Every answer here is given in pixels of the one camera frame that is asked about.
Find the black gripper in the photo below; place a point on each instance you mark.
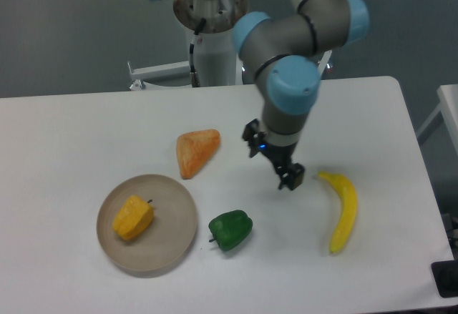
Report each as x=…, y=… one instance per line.
x=278, y=148

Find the yellow bell pepper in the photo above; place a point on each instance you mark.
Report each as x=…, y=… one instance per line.
x=133, y=218

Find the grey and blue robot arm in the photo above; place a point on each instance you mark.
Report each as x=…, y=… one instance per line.
x=289, y=86

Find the green bell pepper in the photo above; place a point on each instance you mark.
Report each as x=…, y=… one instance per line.
x=230, y=229

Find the beige round plate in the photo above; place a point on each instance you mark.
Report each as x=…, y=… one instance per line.
x=164, y=243

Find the orange triangular bread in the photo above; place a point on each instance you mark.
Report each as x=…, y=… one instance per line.
x=195, y=149

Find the yellow banana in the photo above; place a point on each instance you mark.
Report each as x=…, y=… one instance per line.
x=347, y=194

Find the white side table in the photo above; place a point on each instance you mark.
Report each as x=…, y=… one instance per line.
x=444, y=112

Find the black device at table edge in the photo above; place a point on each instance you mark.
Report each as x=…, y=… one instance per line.
x=445, y=277

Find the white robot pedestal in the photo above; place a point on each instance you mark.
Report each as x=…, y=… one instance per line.
x=211, y=53

